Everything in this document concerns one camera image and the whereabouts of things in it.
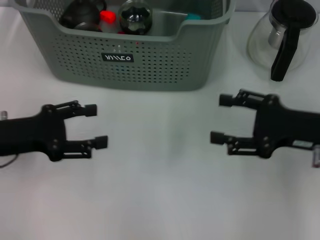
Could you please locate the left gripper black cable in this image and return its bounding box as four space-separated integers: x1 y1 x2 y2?
0 154 20 169

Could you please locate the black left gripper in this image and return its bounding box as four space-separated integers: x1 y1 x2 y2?
0 100 109 163

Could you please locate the glass carafe black handle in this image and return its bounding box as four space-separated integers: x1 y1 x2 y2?
246 0 320 82

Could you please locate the black clay teapot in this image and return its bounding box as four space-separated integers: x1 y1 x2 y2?
61 0 107 31

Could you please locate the glass teacup black holder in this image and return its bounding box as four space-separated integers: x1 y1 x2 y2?
73 21 101 32
117 0 154 36

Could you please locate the grey-green perforated storage bin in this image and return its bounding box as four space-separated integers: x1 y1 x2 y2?
14 0 237 92

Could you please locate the right gripper metal connector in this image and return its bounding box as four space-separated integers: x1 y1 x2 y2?
311 144 320 169

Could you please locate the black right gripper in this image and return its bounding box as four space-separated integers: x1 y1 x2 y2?
209 88 320 160

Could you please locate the large red wedge brick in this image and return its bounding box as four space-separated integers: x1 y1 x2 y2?
99 10 117 24

